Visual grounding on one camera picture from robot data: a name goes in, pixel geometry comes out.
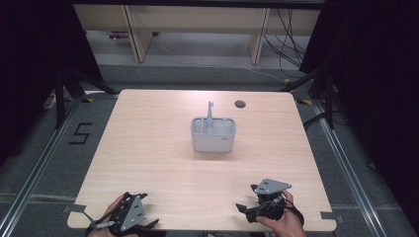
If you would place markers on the white electric toothbrush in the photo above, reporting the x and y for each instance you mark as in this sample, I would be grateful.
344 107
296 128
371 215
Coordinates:
210 115

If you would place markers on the white plastic storage box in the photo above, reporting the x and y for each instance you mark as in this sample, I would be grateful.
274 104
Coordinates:
212 142

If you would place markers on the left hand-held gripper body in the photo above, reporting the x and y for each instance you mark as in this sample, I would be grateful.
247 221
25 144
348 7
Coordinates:
131 212

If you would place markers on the person's left hand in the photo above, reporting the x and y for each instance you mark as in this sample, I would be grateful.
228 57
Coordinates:
112 205

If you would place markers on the metal floor rail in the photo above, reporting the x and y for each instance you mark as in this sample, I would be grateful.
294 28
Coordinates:
349 171
36 171

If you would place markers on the grey tape piece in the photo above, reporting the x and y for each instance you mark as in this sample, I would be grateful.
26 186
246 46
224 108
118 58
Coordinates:
76 208
331 216

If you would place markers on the black tape floor numeral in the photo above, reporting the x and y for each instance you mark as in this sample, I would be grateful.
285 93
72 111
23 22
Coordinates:
80 133

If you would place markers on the black curtain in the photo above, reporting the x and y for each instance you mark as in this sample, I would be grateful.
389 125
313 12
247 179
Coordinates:
29 65
378 82

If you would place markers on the person's right hand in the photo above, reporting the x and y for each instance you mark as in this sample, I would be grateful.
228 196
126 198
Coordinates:
286 227

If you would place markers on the small dark floor item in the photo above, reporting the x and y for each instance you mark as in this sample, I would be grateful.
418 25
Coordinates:
118 35

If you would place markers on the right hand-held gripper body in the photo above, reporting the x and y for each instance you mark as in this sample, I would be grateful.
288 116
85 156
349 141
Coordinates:
271 186

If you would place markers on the wooden shelf unit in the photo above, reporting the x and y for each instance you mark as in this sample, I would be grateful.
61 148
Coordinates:
197 19

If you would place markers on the black metal stand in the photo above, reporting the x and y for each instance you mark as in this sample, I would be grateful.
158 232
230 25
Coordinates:
60 98
329 98

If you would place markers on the yellow black floor tape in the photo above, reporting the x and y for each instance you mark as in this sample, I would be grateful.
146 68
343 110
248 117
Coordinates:
304 102
87 99

